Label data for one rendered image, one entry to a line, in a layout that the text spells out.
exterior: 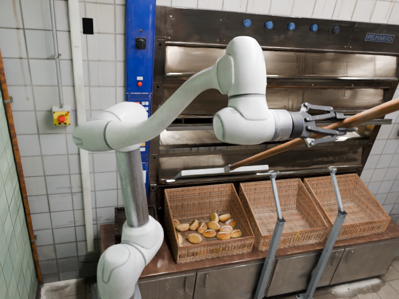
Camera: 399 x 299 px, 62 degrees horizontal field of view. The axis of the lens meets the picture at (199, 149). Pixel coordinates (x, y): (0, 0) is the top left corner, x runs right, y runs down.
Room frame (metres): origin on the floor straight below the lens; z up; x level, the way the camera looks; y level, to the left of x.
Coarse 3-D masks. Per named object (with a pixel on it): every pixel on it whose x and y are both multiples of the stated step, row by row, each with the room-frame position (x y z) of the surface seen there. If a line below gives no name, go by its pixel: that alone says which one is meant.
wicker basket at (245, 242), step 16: (176, 192) 2.01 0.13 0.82; (192, 192) 2.05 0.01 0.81; (208, 192) 2.09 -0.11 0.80; (224, 192) 2.14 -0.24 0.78; (176, 208) 1.98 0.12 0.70; (192, 208) 2.02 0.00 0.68; (208, 208) 2.06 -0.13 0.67; (240, 208) 1.98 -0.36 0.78; (240, 224) 1.94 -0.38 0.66; (176, 240) 1.60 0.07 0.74; (208, 240) 1.80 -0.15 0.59; (224, 240) 1.67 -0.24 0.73; (240, 240) 1.71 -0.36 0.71; (176, 256) 1.57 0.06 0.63; (192, 256) 1.59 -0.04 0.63; (208, 256) 1.63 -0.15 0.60
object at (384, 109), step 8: (384, 104) 0.84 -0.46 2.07; (392, 104) 0.81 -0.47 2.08; (368, 112) 0.87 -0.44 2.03; (376, 112) 0.85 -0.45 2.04; (384, 112) 0.83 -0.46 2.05; (392, 112) 0.82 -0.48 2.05; (344, 120) 0.94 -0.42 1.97; (352, 120) 0.91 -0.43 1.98; (360, 120) 0.89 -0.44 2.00; (368, 120) 0.88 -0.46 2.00; (328, 128) 0.99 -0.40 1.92; (336, 128) 0.96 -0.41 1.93; (312, 136) 1.05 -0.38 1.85; (320, 136) 1.02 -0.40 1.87; (288, 144) 1.16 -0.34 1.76; (296, 144) 1.12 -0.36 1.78; (264, 152) 1.31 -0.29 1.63; (272, 152) 1.25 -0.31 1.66; (248, 160) 1.43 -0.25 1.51; (256, 160) 1.37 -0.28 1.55; (232, 168) 1.59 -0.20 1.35
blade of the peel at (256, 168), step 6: (216, 168) 1.66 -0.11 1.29; (222, 168) 1.67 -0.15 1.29; (240, 168) 1.71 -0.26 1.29; (246, 168) 1.72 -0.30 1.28; (252, 168) 1.73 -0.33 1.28; (258, 168) 1.74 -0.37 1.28; (264, 168) 1.75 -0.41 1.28; (180, 174) 1.59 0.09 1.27; (186, 174) 1.59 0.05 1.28; (192, 174) 1.60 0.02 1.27; (198, 174) 1.62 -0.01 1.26; (204, 174) 1.65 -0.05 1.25; (210, 174) 1.69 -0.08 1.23; (216, 174) 1.72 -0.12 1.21; (222, 174) 1.76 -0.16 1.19; (228, 174) 1.80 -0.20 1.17
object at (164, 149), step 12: (180, 144) 2.11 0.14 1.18; (192, 144) 2.13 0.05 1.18; (204, 144) 2.15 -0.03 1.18; (216, 144) 2.18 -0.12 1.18; (228, 144) 2.20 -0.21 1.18; (264, 144) 2.28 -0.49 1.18; (276, 144) 2.31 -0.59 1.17; (324, 144) 2.46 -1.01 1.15; (336, 144) 2.50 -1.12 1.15; (348, 144) 2.54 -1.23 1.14
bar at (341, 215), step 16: (208, 176) 1.75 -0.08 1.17; (224, 176) 1.77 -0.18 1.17; (240, 176) 1.81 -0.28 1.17; (256, 176) 1.84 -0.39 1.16; (272, 176) 1.87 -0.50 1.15; (336, 192) 1.95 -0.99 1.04; (336, 224) 1.84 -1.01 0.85; (272, 240) 1.69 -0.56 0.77; (272, 256) 1.67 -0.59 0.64; (320, 272) 1.83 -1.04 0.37
